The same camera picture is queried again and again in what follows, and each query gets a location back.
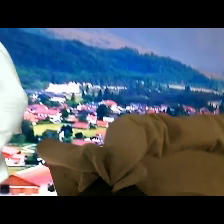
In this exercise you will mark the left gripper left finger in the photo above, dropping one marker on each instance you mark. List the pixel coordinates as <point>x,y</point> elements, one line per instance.
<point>98,189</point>

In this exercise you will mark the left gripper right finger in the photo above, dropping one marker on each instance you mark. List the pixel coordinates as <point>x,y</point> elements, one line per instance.
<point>130,191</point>

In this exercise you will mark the tan shirt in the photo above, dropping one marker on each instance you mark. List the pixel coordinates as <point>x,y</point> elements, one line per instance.
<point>166,156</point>

